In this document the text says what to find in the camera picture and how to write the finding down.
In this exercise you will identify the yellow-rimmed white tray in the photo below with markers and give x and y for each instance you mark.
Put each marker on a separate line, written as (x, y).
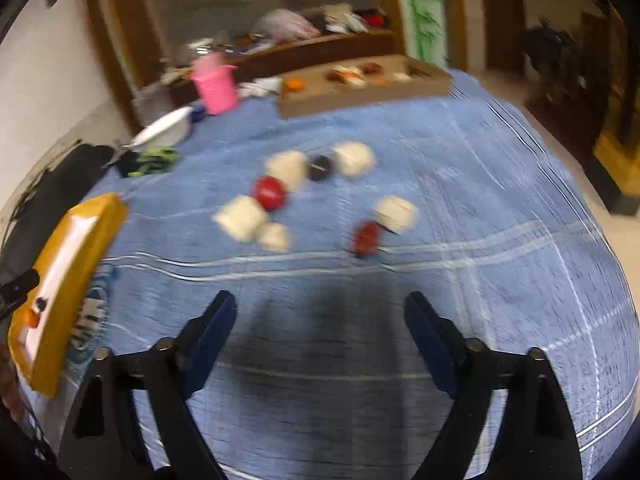
(75, 260)

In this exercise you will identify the pink knit-covered bottle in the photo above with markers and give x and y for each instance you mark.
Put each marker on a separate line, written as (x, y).
(215, 87)

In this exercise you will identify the wooden furniture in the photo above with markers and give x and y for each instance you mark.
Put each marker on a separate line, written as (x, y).
(612, 110)

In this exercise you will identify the small orange fruit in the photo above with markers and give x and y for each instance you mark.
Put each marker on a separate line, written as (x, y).
(295, 85)

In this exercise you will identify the pink plastic bag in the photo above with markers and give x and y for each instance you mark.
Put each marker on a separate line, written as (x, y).
(287, 25)

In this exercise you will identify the dark bag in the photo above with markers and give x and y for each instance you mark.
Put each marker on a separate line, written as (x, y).
(550, 47)

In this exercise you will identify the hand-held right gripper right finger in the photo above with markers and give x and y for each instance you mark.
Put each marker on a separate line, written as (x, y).
(432, 340)

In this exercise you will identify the white bowl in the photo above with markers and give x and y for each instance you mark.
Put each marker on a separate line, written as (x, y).
(160, 130)

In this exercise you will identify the wooden cabinet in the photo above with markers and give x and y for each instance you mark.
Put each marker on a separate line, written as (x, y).
(325, 47)

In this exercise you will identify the dark purple toy fruit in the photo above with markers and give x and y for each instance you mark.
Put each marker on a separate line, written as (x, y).
(320, 166)

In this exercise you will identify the pale beige toy fruit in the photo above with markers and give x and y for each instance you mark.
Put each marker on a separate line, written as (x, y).
(287, 170)
(354, 158)
(240, 217)
(274, 236)
(395, 214)

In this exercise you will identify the green toy vegetable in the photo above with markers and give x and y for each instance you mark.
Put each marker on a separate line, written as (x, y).
(155, 157)

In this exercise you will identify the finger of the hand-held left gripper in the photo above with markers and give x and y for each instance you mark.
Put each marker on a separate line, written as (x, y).
(16, 287)

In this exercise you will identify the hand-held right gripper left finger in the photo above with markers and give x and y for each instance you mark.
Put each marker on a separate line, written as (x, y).
(215, 340)

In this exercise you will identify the white cloth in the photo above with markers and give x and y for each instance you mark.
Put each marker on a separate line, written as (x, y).
(260, 87)

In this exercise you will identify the red toy fruit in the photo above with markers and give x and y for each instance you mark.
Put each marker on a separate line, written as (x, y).
(366, 237)
(270, 192)

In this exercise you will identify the green printed scroll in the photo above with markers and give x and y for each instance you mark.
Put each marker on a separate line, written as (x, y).
(425, 5)

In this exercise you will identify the brown toy fruit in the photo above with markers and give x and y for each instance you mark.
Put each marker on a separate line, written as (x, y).
(372, 67)

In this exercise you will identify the black sofa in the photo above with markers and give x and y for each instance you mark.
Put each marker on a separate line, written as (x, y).
(65, 180)

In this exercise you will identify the wooden door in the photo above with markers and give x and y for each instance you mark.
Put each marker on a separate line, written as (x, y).
(502, 20)

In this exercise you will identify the cardboard box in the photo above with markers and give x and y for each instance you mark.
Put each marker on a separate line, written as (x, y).
(350, 100)

